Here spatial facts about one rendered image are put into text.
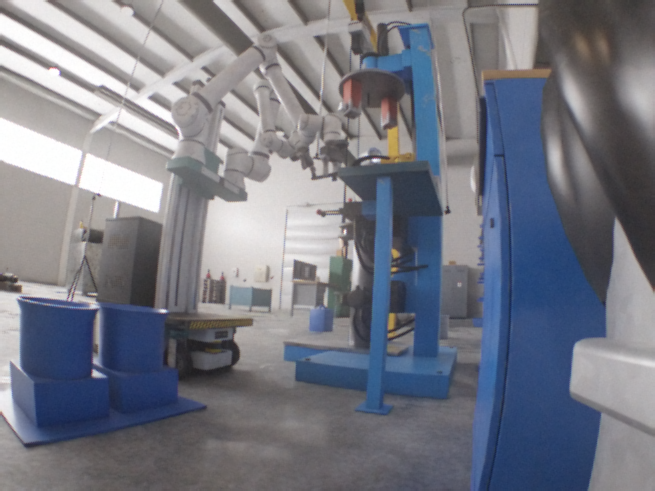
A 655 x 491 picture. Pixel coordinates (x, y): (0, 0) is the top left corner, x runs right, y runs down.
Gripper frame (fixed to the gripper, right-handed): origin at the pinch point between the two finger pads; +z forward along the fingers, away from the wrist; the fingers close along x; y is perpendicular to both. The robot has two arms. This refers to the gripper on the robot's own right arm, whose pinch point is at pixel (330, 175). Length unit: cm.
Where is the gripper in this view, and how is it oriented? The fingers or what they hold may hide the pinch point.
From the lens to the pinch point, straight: 171.0
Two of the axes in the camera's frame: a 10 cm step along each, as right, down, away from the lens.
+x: -6.1, -1.6, -7.8
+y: -7.9, 0.5, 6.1
